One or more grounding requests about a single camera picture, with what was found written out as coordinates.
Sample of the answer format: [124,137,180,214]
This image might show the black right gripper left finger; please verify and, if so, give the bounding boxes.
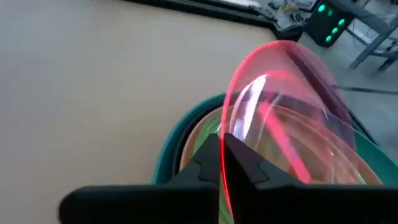
[58,133,221,224]

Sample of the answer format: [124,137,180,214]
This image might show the black box with green lights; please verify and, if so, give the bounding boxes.
[305,0,356,49]

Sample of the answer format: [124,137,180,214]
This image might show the red translucent plastic plate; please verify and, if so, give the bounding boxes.
[218,39,358,224]

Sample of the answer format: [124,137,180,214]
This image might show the black floor cable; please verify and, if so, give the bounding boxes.
[331,84,398,96]

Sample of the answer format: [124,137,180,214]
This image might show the grey metal frame legs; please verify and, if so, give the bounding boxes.
[329,0,398,72]

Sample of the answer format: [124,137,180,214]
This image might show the teal plastic plate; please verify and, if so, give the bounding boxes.
[151,93,398,187]

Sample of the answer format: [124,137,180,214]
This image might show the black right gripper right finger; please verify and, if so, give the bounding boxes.
[223,133,398,224]

